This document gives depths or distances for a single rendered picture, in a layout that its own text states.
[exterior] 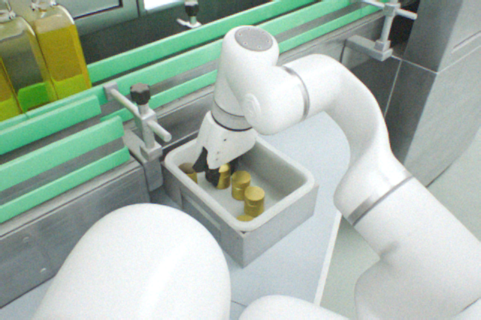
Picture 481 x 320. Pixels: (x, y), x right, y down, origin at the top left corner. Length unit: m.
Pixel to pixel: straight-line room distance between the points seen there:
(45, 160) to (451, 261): 0.49
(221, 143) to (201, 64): 0.22
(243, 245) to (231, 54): 0.28
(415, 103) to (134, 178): 0.91
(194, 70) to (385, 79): 0.72
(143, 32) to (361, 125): 0.57
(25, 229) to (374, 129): 0.47
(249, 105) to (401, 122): 0.93
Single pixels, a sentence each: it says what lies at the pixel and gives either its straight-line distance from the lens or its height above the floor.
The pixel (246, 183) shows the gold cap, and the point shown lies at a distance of 0.70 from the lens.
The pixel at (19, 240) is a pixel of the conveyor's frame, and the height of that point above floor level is 0.86.
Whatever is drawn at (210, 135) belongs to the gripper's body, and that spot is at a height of 0.93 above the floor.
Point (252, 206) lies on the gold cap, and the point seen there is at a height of 0.80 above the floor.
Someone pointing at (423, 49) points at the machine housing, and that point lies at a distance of 1.26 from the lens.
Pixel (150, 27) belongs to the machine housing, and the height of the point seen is 0.94.
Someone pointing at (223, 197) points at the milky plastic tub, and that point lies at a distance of 0.74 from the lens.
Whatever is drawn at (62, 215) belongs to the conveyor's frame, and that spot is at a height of 0.86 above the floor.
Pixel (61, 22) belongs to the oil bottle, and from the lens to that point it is 0.65.
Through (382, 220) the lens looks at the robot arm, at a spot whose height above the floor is 0.99.
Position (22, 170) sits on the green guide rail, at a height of 0.95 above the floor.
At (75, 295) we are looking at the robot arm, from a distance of 0.21.
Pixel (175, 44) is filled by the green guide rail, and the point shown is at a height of 0.95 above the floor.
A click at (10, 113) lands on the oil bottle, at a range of 0.67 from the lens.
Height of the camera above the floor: 1.31
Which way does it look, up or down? 42 degrees down
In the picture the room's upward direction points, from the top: straight up
